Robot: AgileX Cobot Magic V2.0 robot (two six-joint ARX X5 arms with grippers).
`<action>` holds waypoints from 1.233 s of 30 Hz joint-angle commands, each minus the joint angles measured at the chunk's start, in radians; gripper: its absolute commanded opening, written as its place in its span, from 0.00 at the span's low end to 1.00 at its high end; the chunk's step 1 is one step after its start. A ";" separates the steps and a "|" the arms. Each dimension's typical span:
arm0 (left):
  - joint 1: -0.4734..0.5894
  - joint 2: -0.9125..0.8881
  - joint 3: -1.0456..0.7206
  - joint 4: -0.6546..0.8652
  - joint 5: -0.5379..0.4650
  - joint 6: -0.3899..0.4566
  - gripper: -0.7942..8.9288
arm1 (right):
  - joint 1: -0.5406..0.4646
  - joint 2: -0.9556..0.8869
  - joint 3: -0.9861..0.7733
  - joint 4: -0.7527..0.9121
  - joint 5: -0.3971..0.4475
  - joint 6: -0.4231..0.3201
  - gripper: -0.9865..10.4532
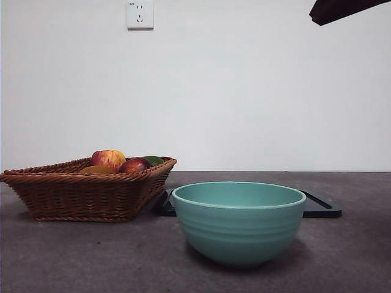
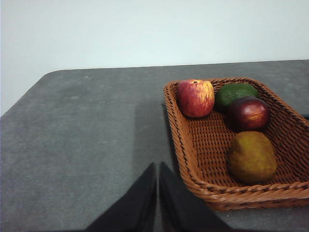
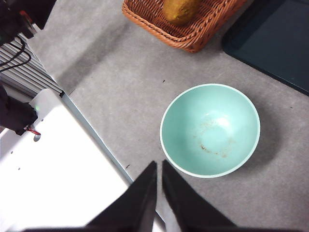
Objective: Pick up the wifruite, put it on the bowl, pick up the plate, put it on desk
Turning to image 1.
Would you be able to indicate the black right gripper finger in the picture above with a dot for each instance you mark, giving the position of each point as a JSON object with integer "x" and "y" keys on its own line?
{"x": 336, "y": 10}

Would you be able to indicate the teal ribbed bowl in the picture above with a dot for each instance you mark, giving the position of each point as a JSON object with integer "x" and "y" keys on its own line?
{"x": 241, "y": 238}

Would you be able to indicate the brown kiwi fruit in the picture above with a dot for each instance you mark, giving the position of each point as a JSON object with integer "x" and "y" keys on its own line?
{"x": 97, "y": 169}

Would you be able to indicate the black rectangular tray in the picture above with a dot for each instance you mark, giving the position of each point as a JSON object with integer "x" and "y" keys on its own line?
{"x": 320, "y": 210}

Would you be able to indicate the green fruit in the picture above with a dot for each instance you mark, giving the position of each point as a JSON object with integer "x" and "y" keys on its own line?
{"x": 156, "y": 160}

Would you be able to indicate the dark red apple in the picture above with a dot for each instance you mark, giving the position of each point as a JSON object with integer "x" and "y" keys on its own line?
{"x": 136, "y": 166}

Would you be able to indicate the red and yellow apple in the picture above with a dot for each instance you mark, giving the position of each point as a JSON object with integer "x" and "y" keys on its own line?
{"x": 107, "y": 158}

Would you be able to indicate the brown wicker basket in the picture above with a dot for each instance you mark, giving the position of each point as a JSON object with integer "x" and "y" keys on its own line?
{"x": 76, "y": 195}

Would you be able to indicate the white wall power socket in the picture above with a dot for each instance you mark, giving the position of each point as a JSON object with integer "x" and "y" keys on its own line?
{"x": 140, "y": 21}

